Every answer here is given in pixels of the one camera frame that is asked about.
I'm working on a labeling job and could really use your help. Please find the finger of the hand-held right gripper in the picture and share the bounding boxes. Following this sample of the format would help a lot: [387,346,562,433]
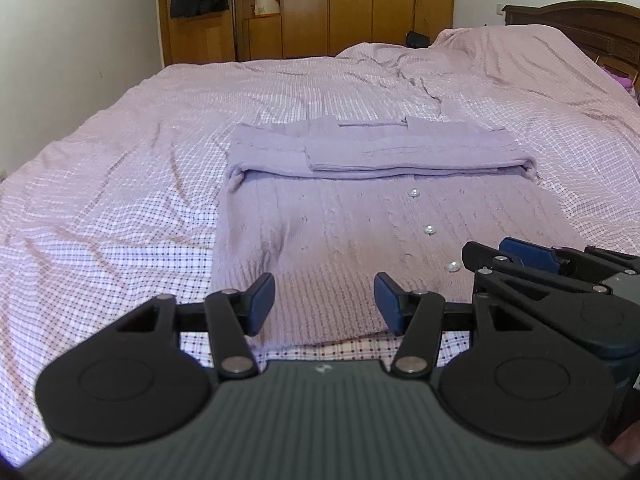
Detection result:
[499,236,640,276]
[461,241,613,307]

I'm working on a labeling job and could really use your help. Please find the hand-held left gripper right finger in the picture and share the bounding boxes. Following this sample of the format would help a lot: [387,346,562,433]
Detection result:
[374,271,541,380]

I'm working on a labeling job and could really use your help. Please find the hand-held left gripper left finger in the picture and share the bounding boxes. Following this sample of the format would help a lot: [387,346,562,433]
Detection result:
[112,272,277,380]

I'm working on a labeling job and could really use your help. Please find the lilac knitted cardigan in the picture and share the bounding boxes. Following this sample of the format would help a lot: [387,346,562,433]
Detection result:
[210,115,586,348]

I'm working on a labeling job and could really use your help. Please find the purple cloth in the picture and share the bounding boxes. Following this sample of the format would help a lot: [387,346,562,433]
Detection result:
[602,65,637,92]

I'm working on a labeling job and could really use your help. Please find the bed with checkered cover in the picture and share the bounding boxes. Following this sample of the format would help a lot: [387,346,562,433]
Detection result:
[0,25,640,461]

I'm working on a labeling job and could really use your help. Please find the dark wooden headboard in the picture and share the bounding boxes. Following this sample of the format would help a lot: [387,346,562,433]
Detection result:
[502,1,640,106]

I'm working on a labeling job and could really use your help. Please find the wooden wardrobe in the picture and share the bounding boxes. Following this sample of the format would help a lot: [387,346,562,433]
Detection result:
[159,0,456,67]

